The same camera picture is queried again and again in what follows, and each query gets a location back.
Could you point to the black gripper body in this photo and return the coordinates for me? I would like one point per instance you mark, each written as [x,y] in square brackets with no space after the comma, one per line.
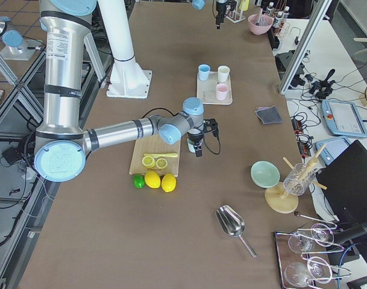
[220,9]
[195,140]

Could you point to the pink cup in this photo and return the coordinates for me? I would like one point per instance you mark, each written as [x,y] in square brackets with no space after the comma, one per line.
[221,92]

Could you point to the light blue cup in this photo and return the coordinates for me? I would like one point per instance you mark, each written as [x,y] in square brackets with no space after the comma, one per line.
[203,72]

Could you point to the cream white cup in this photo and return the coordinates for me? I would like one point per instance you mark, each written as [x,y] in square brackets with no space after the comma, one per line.
[223,73]

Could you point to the cream rabbit tray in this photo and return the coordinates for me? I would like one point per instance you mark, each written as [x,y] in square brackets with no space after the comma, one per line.
[206,90]

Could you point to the yellow plastic knife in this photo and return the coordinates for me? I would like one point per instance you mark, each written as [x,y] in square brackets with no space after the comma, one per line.
[156,156]

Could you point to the lower lemon slice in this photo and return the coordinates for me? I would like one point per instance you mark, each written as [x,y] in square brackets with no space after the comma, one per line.
[161,163]

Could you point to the lemon slice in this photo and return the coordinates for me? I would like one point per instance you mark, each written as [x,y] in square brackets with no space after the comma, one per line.
[161,163]
[148,162]

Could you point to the pink bowl with ice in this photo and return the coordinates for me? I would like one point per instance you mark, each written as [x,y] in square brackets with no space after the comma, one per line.
[259,26]

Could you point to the whole lemon outer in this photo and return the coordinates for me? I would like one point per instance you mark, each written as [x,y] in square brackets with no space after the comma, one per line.
[169,183]

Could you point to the upper lemon slice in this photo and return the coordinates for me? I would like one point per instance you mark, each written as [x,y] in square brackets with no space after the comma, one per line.
[148,162]

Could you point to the wooden cutting board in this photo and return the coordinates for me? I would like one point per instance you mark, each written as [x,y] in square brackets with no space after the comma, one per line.
[152,153]

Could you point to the whole lemon near lime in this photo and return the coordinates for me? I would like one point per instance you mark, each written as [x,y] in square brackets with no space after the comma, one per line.
[152,179]

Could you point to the green lime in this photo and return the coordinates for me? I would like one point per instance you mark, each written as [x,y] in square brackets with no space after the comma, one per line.
[138,181]

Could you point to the green bowl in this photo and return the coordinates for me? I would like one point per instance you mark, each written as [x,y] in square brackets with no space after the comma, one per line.
[265,174]

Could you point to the metal ice scoop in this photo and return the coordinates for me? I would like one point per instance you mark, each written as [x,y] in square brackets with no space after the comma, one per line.
[233,225]

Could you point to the wooden cup stand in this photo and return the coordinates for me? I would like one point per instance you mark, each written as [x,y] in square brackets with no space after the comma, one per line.
[281,201]

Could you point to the clear textured glass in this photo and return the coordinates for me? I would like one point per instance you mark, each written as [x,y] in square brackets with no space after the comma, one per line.
[297,181]

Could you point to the blue teach pendant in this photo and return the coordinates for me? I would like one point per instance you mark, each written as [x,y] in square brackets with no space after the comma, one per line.
[343,118]
[333,148]

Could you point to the white wire dish rack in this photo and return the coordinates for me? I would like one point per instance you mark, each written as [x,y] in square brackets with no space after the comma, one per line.
[236,15]

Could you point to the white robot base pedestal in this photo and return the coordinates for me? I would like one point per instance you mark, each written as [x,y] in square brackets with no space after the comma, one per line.
[127,79]

